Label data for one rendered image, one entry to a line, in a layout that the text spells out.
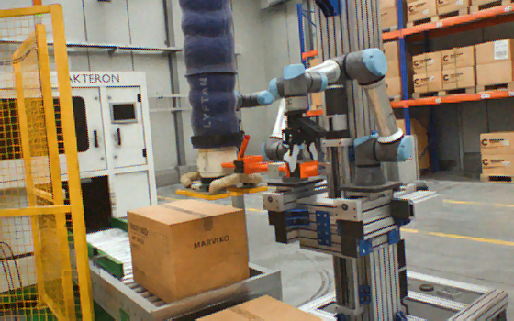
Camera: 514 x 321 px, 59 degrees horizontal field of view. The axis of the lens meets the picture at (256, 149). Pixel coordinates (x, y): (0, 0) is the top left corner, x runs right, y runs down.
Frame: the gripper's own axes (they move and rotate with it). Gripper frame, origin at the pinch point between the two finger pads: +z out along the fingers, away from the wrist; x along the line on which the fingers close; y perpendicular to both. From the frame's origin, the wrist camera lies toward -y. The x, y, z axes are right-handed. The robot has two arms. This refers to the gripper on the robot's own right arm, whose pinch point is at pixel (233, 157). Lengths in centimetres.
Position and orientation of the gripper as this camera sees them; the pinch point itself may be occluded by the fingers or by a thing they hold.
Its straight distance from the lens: 246.6
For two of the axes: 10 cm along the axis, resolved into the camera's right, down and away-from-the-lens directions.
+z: 0.8, 10.0, 0.5
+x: 8.3, -0.9, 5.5
